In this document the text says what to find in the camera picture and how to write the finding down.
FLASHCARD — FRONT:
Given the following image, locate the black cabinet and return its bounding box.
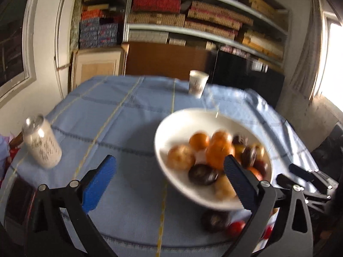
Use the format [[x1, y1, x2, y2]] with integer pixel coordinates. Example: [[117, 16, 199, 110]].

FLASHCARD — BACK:
[[209, 49, 285, 109]]

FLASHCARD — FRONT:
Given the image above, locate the stack of woven flat boxes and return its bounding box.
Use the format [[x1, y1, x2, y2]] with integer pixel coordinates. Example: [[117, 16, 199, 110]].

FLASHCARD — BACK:
[[127, 0, 285, 65]]

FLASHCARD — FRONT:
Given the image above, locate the white plate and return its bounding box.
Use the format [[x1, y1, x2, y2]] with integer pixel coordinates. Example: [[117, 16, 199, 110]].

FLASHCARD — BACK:
[[154, 108, 273, 211]]

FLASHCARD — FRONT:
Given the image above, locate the white drink can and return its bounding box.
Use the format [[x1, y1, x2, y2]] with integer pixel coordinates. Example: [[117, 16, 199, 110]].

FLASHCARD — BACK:
[[22, 115, 62, 169]]

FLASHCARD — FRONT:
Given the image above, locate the brown wooden board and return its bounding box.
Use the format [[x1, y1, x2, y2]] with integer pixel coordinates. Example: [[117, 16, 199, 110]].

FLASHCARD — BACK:
[[125, 41, 215, 80]]

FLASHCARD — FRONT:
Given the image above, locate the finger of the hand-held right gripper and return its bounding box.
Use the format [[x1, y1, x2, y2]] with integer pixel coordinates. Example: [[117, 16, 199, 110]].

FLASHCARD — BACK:
[[289, 163, 338, 192], [277, 173, 331, 212]]

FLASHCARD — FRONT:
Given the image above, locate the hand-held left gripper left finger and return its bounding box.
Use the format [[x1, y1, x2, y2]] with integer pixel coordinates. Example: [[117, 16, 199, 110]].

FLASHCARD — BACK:
[[25, 155, 118, 257]]

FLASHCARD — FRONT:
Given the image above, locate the large yellow-brown fruit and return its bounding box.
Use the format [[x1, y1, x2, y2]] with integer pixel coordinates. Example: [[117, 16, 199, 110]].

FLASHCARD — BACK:
[[167, 145, 196, 170], [214, 175, 238, 201]]

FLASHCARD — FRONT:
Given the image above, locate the small red fruit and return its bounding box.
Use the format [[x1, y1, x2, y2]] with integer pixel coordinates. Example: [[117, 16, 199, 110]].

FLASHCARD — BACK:
[[226, 221, 246, 237], [261, 225, 273, 240]]

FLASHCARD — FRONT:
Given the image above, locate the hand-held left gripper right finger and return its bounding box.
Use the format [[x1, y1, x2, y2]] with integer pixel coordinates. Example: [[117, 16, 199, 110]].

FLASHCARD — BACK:
[[223, 154, 314, 257]]

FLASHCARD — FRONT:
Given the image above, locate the white paper cup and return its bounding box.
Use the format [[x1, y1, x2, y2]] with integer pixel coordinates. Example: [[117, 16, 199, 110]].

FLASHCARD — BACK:
[[188, 70, 209, 99]]

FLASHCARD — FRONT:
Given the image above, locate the window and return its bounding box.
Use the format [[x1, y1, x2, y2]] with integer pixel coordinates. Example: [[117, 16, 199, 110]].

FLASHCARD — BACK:
[[315, 11, 343, 99]]

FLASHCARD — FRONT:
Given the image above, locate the stack of orange boxes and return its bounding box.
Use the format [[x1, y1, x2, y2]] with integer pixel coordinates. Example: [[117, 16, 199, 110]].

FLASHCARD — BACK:
[[81, 11, 104, 21]]

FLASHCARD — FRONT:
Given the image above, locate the dark crate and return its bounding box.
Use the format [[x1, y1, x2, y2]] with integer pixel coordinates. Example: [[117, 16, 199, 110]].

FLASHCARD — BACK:
[[5, 182, 36, 227]]

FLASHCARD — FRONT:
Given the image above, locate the beige curtain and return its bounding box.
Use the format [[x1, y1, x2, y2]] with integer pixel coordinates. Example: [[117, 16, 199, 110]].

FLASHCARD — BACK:
[[291, 0, 326, 101]]

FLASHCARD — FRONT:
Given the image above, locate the yellowish orange mandarin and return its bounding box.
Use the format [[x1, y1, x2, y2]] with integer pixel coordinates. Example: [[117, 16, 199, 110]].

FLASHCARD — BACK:
[[211, 130, 233, 146]]

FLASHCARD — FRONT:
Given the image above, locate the blue checked tablecloth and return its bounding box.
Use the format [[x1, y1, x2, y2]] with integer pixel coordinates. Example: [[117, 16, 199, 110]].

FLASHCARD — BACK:
[[0, 75, 319, 257]]

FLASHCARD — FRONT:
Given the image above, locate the white metal shelf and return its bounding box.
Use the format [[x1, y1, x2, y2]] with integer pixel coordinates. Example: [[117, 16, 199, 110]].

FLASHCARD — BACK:
[[123, 0, 290, 68]]

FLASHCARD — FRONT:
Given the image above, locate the stack of blue patterned boxes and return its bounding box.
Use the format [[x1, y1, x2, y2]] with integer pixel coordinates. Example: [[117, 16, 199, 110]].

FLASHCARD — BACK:
[[80, 23, 118, 49]]

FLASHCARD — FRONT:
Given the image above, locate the speckled stone slab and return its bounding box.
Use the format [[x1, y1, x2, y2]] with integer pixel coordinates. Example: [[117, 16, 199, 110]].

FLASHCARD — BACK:
[[70, 0, 82, 51]]

